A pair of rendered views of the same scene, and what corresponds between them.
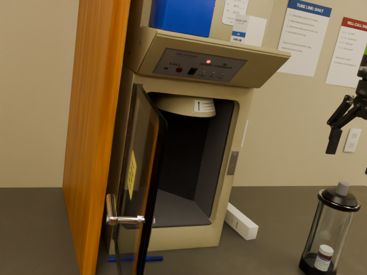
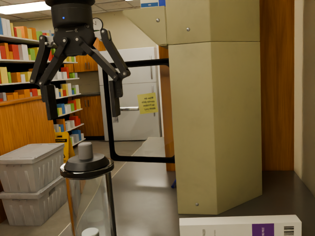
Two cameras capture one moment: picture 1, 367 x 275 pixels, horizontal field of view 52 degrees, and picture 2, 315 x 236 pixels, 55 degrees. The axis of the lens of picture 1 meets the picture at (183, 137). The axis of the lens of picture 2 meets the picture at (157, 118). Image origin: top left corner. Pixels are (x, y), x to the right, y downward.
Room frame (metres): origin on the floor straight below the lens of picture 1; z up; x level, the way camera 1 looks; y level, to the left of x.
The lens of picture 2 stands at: (1.41, -0.83, 1.35)
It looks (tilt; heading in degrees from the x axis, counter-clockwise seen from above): 9 degrees down; 126
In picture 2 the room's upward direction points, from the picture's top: 4 degrees counter-clockwise
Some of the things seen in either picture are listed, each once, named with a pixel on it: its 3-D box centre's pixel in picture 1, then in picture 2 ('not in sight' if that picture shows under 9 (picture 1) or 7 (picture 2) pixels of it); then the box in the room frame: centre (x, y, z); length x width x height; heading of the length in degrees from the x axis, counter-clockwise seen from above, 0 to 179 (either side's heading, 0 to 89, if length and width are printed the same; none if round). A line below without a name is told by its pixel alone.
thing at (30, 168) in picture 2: not in sight; (33, 166); (-1.32, 0.79, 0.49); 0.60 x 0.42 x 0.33; 115
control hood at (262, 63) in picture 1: (213, 62); (156, 33); (0.84, -0.04, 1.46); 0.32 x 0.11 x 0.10; 115
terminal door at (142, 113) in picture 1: (132, 196); (141, 112); (0.67, 0.08, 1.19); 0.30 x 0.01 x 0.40; 16
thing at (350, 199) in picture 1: (341, 194); (86, 158); (0.93, -0.44, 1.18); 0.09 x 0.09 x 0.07
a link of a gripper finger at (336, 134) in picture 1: (333, 142); (115, 98); (1.00, -0.40, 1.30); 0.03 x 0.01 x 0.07; 115
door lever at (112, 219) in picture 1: (120, 209); not in sight; (0.59, 0.08, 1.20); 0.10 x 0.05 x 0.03; 16
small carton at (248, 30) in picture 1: (248, 30); (149, 2); (0.87, -0.10, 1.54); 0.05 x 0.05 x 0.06; 33
